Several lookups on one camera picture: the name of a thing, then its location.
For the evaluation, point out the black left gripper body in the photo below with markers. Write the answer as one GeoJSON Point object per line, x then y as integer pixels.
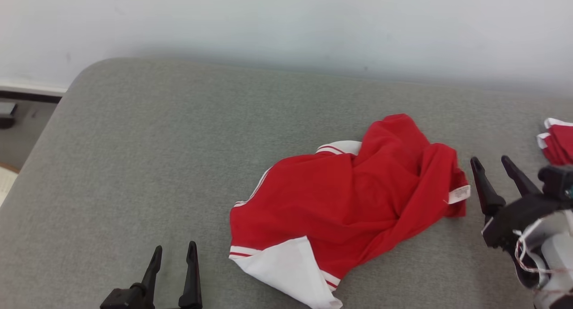
{"type": "Point", "coordinates": [123, 300]}

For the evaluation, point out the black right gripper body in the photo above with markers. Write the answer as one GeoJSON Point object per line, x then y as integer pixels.
{"type": "Point", "coordinates": [515, 219]}

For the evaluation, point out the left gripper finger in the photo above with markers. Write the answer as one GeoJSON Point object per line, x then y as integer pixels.
{"type": "Point", "coordinates": [192, 277]}
{"type": "Point", "coordinates": [151, 273]}

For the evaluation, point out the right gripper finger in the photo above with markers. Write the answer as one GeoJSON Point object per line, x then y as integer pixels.
{"type": "Point", "coordinates": [519, 179]}
{"type": "Point", "coordinates": [485, 188]}

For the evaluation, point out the red shorts with white stripe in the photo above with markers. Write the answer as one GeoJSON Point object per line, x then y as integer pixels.
{"type": "Point", "coordinates": [562, 143]}

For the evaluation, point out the red white shirt with label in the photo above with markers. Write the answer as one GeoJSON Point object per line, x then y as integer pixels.
{"type": "Point", "coordinates": [335, 201]}

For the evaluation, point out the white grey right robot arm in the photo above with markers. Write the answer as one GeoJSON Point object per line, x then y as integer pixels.
{"type": "Point", "coordinates": [555, 255]}

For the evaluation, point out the dark skirting strip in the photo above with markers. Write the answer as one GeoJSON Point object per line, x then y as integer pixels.
{"type": "Point", "coordinates": [27, 96]}

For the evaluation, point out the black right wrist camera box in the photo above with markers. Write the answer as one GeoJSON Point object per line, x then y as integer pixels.
{"type": "Point", "coordinates": [557, 181]}

